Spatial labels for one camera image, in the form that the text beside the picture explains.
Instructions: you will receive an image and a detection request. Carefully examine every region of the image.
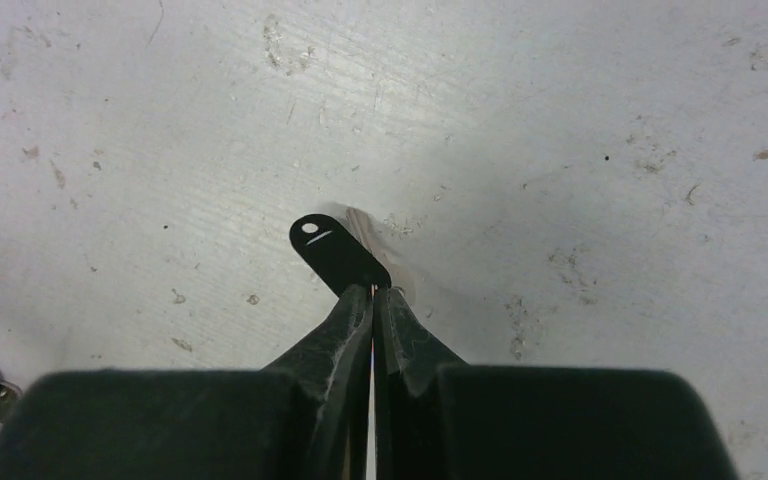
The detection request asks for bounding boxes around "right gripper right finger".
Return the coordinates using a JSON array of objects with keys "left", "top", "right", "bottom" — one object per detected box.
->
[{"left": 373, "top": 289, "right": 737, "bottom": 479}]

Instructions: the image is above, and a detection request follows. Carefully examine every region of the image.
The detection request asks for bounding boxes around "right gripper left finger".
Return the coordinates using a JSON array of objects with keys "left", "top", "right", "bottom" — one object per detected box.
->
[{"left": 0, "top": 286, "right": 372, "bottom": 479}]

